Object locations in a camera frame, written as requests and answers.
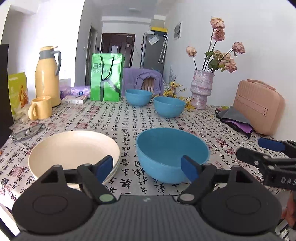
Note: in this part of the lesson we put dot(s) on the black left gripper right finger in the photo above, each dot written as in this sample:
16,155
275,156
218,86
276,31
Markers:
200,176

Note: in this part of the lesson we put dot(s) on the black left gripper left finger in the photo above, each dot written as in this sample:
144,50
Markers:
92,177

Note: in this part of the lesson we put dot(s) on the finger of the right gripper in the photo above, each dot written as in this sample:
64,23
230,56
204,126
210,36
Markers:
273,145

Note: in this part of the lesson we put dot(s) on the cream plate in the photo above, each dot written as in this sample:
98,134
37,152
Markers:
71,149
108,178

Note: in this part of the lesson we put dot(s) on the blue bowl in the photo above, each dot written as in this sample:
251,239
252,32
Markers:
168,107
138,97
160,150

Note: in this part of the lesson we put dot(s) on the person's right hand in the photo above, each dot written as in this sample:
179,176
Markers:
289,213

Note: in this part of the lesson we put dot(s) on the pink hard case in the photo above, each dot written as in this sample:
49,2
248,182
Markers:
261,104

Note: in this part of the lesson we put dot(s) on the grey and purple cloths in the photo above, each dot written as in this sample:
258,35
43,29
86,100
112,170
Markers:
236,121

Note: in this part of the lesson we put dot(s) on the calligraphy print tablecloth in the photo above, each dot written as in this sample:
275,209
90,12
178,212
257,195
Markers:
123,123

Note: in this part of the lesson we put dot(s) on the small white box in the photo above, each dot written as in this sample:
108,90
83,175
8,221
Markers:
74,99

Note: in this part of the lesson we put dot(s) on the yellow mug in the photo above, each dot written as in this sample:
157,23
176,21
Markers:
40,108

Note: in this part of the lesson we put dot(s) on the eyeglasses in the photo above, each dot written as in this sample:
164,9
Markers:
27,133

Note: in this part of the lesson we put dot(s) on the purple tissue packs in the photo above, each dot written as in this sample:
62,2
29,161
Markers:
76,90

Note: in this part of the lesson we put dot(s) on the yellow flower branch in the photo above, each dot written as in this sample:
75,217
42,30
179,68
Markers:
174,90

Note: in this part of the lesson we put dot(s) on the pink textured vase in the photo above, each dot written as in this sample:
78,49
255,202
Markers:
201,87

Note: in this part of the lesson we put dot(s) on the purple jacket on chair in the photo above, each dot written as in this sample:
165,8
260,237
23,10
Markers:
133,78

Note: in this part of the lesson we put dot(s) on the dried pink roses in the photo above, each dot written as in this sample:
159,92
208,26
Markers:
216,60

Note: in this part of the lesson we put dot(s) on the yellow thermos jug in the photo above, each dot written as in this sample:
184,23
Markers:
47,74

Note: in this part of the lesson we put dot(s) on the wooden chair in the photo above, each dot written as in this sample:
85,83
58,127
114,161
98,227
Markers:
148,84

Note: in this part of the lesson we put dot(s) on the green paper shopping bag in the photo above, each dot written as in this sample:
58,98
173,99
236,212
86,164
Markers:
106,77

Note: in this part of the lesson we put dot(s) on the yellow snack bag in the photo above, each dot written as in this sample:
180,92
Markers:
18,92

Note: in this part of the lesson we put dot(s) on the grey refrigerator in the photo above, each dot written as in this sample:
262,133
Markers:
153,51

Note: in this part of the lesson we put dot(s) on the dark wooden door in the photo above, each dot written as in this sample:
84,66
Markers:
119,43

